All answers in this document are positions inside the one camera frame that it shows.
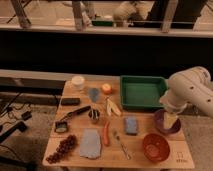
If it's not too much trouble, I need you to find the light blue towel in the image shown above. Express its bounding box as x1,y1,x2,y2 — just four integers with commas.
79,129,101,159

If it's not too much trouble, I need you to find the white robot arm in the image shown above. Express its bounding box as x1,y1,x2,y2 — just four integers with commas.
160,66,213,129

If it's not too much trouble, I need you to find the green plastic tray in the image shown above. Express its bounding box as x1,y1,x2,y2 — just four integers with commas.
120,75,167,110

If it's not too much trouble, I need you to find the purple bowl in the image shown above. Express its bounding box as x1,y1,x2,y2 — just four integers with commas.
154,109,181,135

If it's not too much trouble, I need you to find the red bowl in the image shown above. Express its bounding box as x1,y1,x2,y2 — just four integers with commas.
142,133,170,163

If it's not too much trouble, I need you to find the blue sponge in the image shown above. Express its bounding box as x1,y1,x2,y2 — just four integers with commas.
124,116,138,135

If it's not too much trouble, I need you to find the metal fork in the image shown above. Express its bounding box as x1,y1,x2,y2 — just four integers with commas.
113,130,131,160

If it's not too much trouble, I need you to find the orange carrot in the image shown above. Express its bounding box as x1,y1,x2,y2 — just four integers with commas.
103,121,110,146

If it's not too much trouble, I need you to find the orange fruit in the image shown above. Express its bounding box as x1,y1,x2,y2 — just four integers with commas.
101,83,112,94

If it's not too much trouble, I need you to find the white cup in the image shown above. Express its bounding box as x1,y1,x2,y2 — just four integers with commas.
71,75,85,90

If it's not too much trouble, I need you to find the black rectangular block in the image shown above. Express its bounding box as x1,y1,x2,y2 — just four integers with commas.
61,98,80,106

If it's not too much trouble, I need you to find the bunch of red grapes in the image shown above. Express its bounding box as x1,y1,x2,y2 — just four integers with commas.
46,135,77,164

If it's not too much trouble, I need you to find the small black square container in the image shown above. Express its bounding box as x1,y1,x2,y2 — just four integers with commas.
55,121,68,133

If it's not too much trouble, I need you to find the black handled knife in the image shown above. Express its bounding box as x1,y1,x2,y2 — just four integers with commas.
60,106,91,121

